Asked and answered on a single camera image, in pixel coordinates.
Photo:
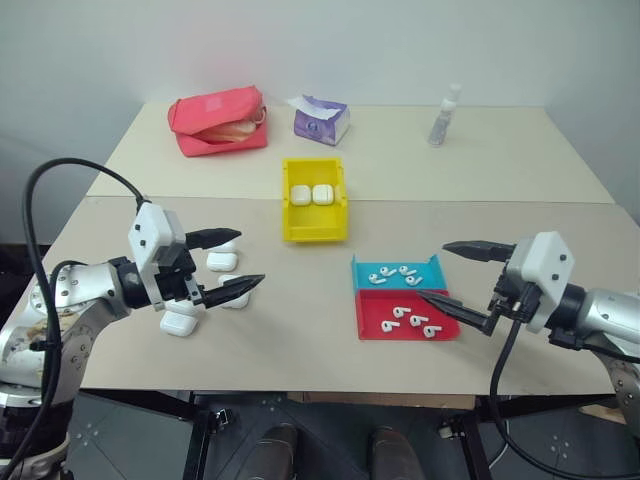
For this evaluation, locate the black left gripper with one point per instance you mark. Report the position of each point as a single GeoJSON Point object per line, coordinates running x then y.
{"type": "Point", "coordinates": [176, 283]}

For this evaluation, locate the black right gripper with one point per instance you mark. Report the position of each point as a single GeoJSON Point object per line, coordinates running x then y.
{"type": "Point", "coordinates": [510, 296]}

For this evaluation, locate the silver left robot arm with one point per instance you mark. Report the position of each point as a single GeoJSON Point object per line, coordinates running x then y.
{"type": "Point", "coordinates": [75, 295]}

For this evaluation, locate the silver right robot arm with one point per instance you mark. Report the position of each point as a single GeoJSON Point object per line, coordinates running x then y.
{"type": "Point", "coordinates": [607, 315]}

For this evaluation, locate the yellow plastic bin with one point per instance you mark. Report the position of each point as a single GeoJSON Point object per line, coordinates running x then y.
{"type": "Point", "coordinates": [315, 225]}

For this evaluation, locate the white wireless earbud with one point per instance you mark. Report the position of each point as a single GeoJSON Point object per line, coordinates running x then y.
{"type": "Point", "coordinates": [417, 320]}
{"type": "Point", "coordinates": [404, 270]}
{"type": "Point", "coordinates": [398, 312]}
{"type": "Point", "coordinates": [387, 327]}
{"type": "Point", "coordinates": [431, 330]}
{"type": "Point", "coordinates": [387, 271]}
{"type": "Point", "coordinates": [375, 278]}
{"type": "Point", "coordinates": [412, 280]}

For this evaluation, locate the blue plastic tray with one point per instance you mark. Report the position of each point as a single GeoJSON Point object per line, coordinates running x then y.
{"type": "Point", "coordinates": [395, 277]}

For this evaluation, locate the red plastic tray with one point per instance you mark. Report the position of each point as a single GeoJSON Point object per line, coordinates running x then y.
{"type": "Point", "coordinates": [400, 320]}

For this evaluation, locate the pink fabric zip pouch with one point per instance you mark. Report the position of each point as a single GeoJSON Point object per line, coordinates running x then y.
{"type": "Point", "coordinates": [215, 112]}

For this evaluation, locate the clear spray bottle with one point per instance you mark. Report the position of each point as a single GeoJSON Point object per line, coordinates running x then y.
{"type": "Point", "coordinates": [441, 125]}

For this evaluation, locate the purple tissue pack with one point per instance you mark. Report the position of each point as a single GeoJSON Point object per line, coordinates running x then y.
{"type": "Point", "coordinates": [320, 125]}

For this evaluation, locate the dark brown rounded shape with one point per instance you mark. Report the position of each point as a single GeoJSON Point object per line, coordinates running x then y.
{"type": "Point", "coordinates": [392, 452]}
{"type": "Point", "coordinates": [276, 452]}

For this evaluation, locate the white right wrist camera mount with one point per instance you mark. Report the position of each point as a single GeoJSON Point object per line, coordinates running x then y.
{"type": "Point", "coordinates": [545, 265]}

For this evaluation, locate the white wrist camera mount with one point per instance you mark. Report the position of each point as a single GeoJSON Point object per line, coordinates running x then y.
{"type": "Point", "coordinates": [545, 265]}
{"type": "Point", "coordinates": [147, 230]}

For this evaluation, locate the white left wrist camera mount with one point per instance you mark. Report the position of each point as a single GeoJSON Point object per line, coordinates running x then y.
{"type": "Point", "coordinates": [147, 230]}

